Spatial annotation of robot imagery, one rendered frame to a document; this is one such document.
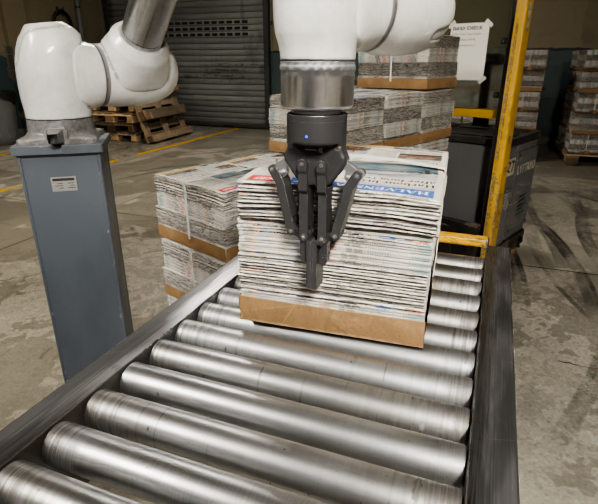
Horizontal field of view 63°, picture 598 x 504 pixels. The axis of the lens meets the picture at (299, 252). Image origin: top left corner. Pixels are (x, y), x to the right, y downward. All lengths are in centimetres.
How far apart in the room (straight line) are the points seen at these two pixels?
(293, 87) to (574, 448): 162
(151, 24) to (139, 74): 14
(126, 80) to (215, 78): 824
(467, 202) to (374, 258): 240
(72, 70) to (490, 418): 114
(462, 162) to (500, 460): 255
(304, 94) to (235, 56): 877
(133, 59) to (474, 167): 213
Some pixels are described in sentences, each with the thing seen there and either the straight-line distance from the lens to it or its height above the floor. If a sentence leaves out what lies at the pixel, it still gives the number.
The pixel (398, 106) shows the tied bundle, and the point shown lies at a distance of 215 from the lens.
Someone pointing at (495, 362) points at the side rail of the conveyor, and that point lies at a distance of 75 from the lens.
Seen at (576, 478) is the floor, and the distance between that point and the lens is 186.
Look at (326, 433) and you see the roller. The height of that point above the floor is 79.
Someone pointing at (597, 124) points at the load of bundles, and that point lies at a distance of 676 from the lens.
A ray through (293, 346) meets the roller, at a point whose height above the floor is 80.
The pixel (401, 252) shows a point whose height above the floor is 95.
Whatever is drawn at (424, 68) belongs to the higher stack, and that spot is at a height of 115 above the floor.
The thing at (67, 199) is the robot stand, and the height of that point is 87.
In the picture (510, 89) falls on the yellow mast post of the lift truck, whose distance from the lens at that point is 275.
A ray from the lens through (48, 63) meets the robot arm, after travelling 134.
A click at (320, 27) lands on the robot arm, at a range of 58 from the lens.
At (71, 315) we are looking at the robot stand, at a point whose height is 54.
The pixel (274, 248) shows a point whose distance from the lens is 73.
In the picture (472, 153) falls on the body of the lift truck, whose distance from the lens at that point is 301.
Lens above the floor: 119
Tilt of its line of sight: 22 degrees down
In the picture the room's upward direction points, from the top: straight up
